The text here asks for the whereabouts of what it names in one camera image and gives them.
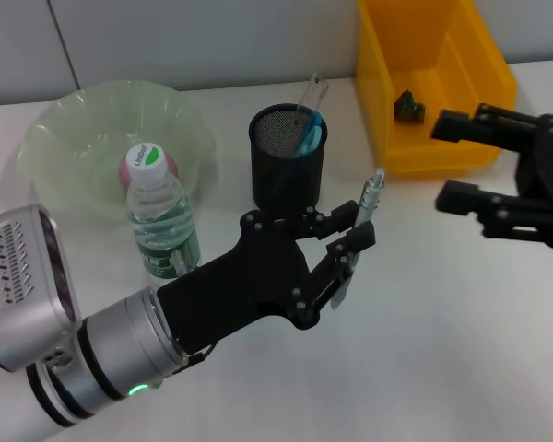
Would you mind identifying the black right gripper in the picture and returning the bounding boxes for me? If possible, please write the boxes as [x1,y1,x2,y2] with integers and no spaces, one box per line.
[430,103,553,252]

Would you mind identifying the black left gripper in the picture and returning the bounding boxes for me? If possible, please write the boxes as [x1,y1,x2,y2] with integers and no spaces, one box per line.
[159,201,377,355]

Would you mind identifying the silver ballpoint pen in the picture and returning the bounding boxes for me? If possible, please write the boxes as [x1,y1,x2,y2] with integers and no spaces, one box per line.
[329,168,386,310]

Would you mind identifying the blue scissors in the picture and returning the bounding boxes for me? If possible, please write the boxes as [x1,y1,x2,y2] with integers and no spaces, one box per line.
[269,112,328,194]

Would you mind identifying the green plastic wrapper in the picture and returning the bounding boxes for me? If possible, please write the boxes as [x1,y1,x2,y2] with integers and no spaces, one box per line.
[394,89,428,124]

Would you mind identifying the clear plastic ruler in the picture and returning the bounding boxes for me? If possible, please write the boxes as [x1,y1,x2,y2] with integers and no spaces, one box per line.
[276,72,329,153]

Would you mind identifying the clear water bottle green label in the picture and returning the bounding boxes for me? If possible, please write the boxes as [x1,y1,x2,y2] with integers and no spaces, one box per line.
[124,142,203,282]

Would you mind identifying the pink peach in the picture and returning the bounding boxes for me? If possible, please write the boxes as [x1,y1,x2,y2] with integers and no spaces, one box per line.
[117,154,180,190]

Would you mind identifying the black mesh pen holder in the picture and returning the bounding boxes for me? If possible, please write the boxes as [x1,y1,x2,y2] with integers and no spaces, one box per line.
[248,103,329,220]

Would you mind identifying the pale green wavy glass plate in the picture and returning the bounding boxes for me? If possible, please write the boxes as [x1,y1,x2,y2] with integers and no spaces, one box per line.
[17,78,218,217]

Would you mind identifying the yellow plastic bin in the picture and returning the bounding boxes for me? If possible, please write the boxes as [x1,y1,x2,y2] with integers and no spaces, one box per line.
[355,0,519,179]

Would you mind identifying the left gripper cable with plug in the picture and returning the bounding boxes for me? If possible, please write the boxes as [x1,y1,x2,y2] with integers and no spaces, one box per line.
[172,250,218,372]

